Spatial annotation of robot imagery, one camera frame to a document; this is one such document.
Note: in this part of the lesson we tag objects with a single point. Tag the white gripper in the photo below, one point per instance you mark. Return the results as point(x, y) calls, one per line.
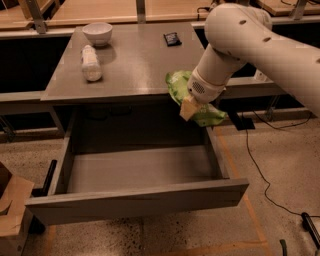
point(204, 89)

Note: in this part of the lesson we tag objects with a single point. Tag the green rice chip bag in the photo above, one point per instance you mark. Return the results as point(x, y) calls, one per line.
point(208, 115)

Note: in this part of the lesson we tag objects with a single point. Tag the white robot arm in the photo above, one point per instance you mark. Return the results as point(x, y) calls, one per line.
point(238, 35)

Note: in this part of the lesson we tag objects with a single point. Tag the grey cabinet with counter top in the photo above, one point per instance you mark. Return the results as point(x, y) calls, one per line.
point(129, 108)

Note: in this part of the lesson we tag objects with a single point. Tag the open grey top drawer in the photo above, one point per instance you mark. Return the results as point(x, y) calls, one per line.
point(133, 166)

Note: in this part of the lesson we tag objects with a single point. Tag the small black snack packet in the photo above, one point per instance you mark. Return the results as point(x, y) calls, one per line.
point(172, 39)

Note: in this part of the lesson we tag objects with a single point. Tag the white plastic bottle lying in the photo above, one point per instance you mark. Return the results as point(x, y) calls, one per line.
point(91, 67)

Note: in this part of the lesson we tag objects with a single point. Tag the white ceramic bowl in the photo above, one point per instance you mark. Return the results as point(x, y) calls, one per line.
point(99, 33)

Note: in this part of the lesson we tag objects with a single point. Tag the brown cardboard box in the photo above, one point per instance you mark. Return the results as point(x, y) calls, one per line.
point(15, 219)

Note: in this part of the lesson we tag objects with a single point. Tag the black base bracket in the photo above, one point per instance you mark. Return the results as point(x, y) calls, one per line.
point(241, 122)

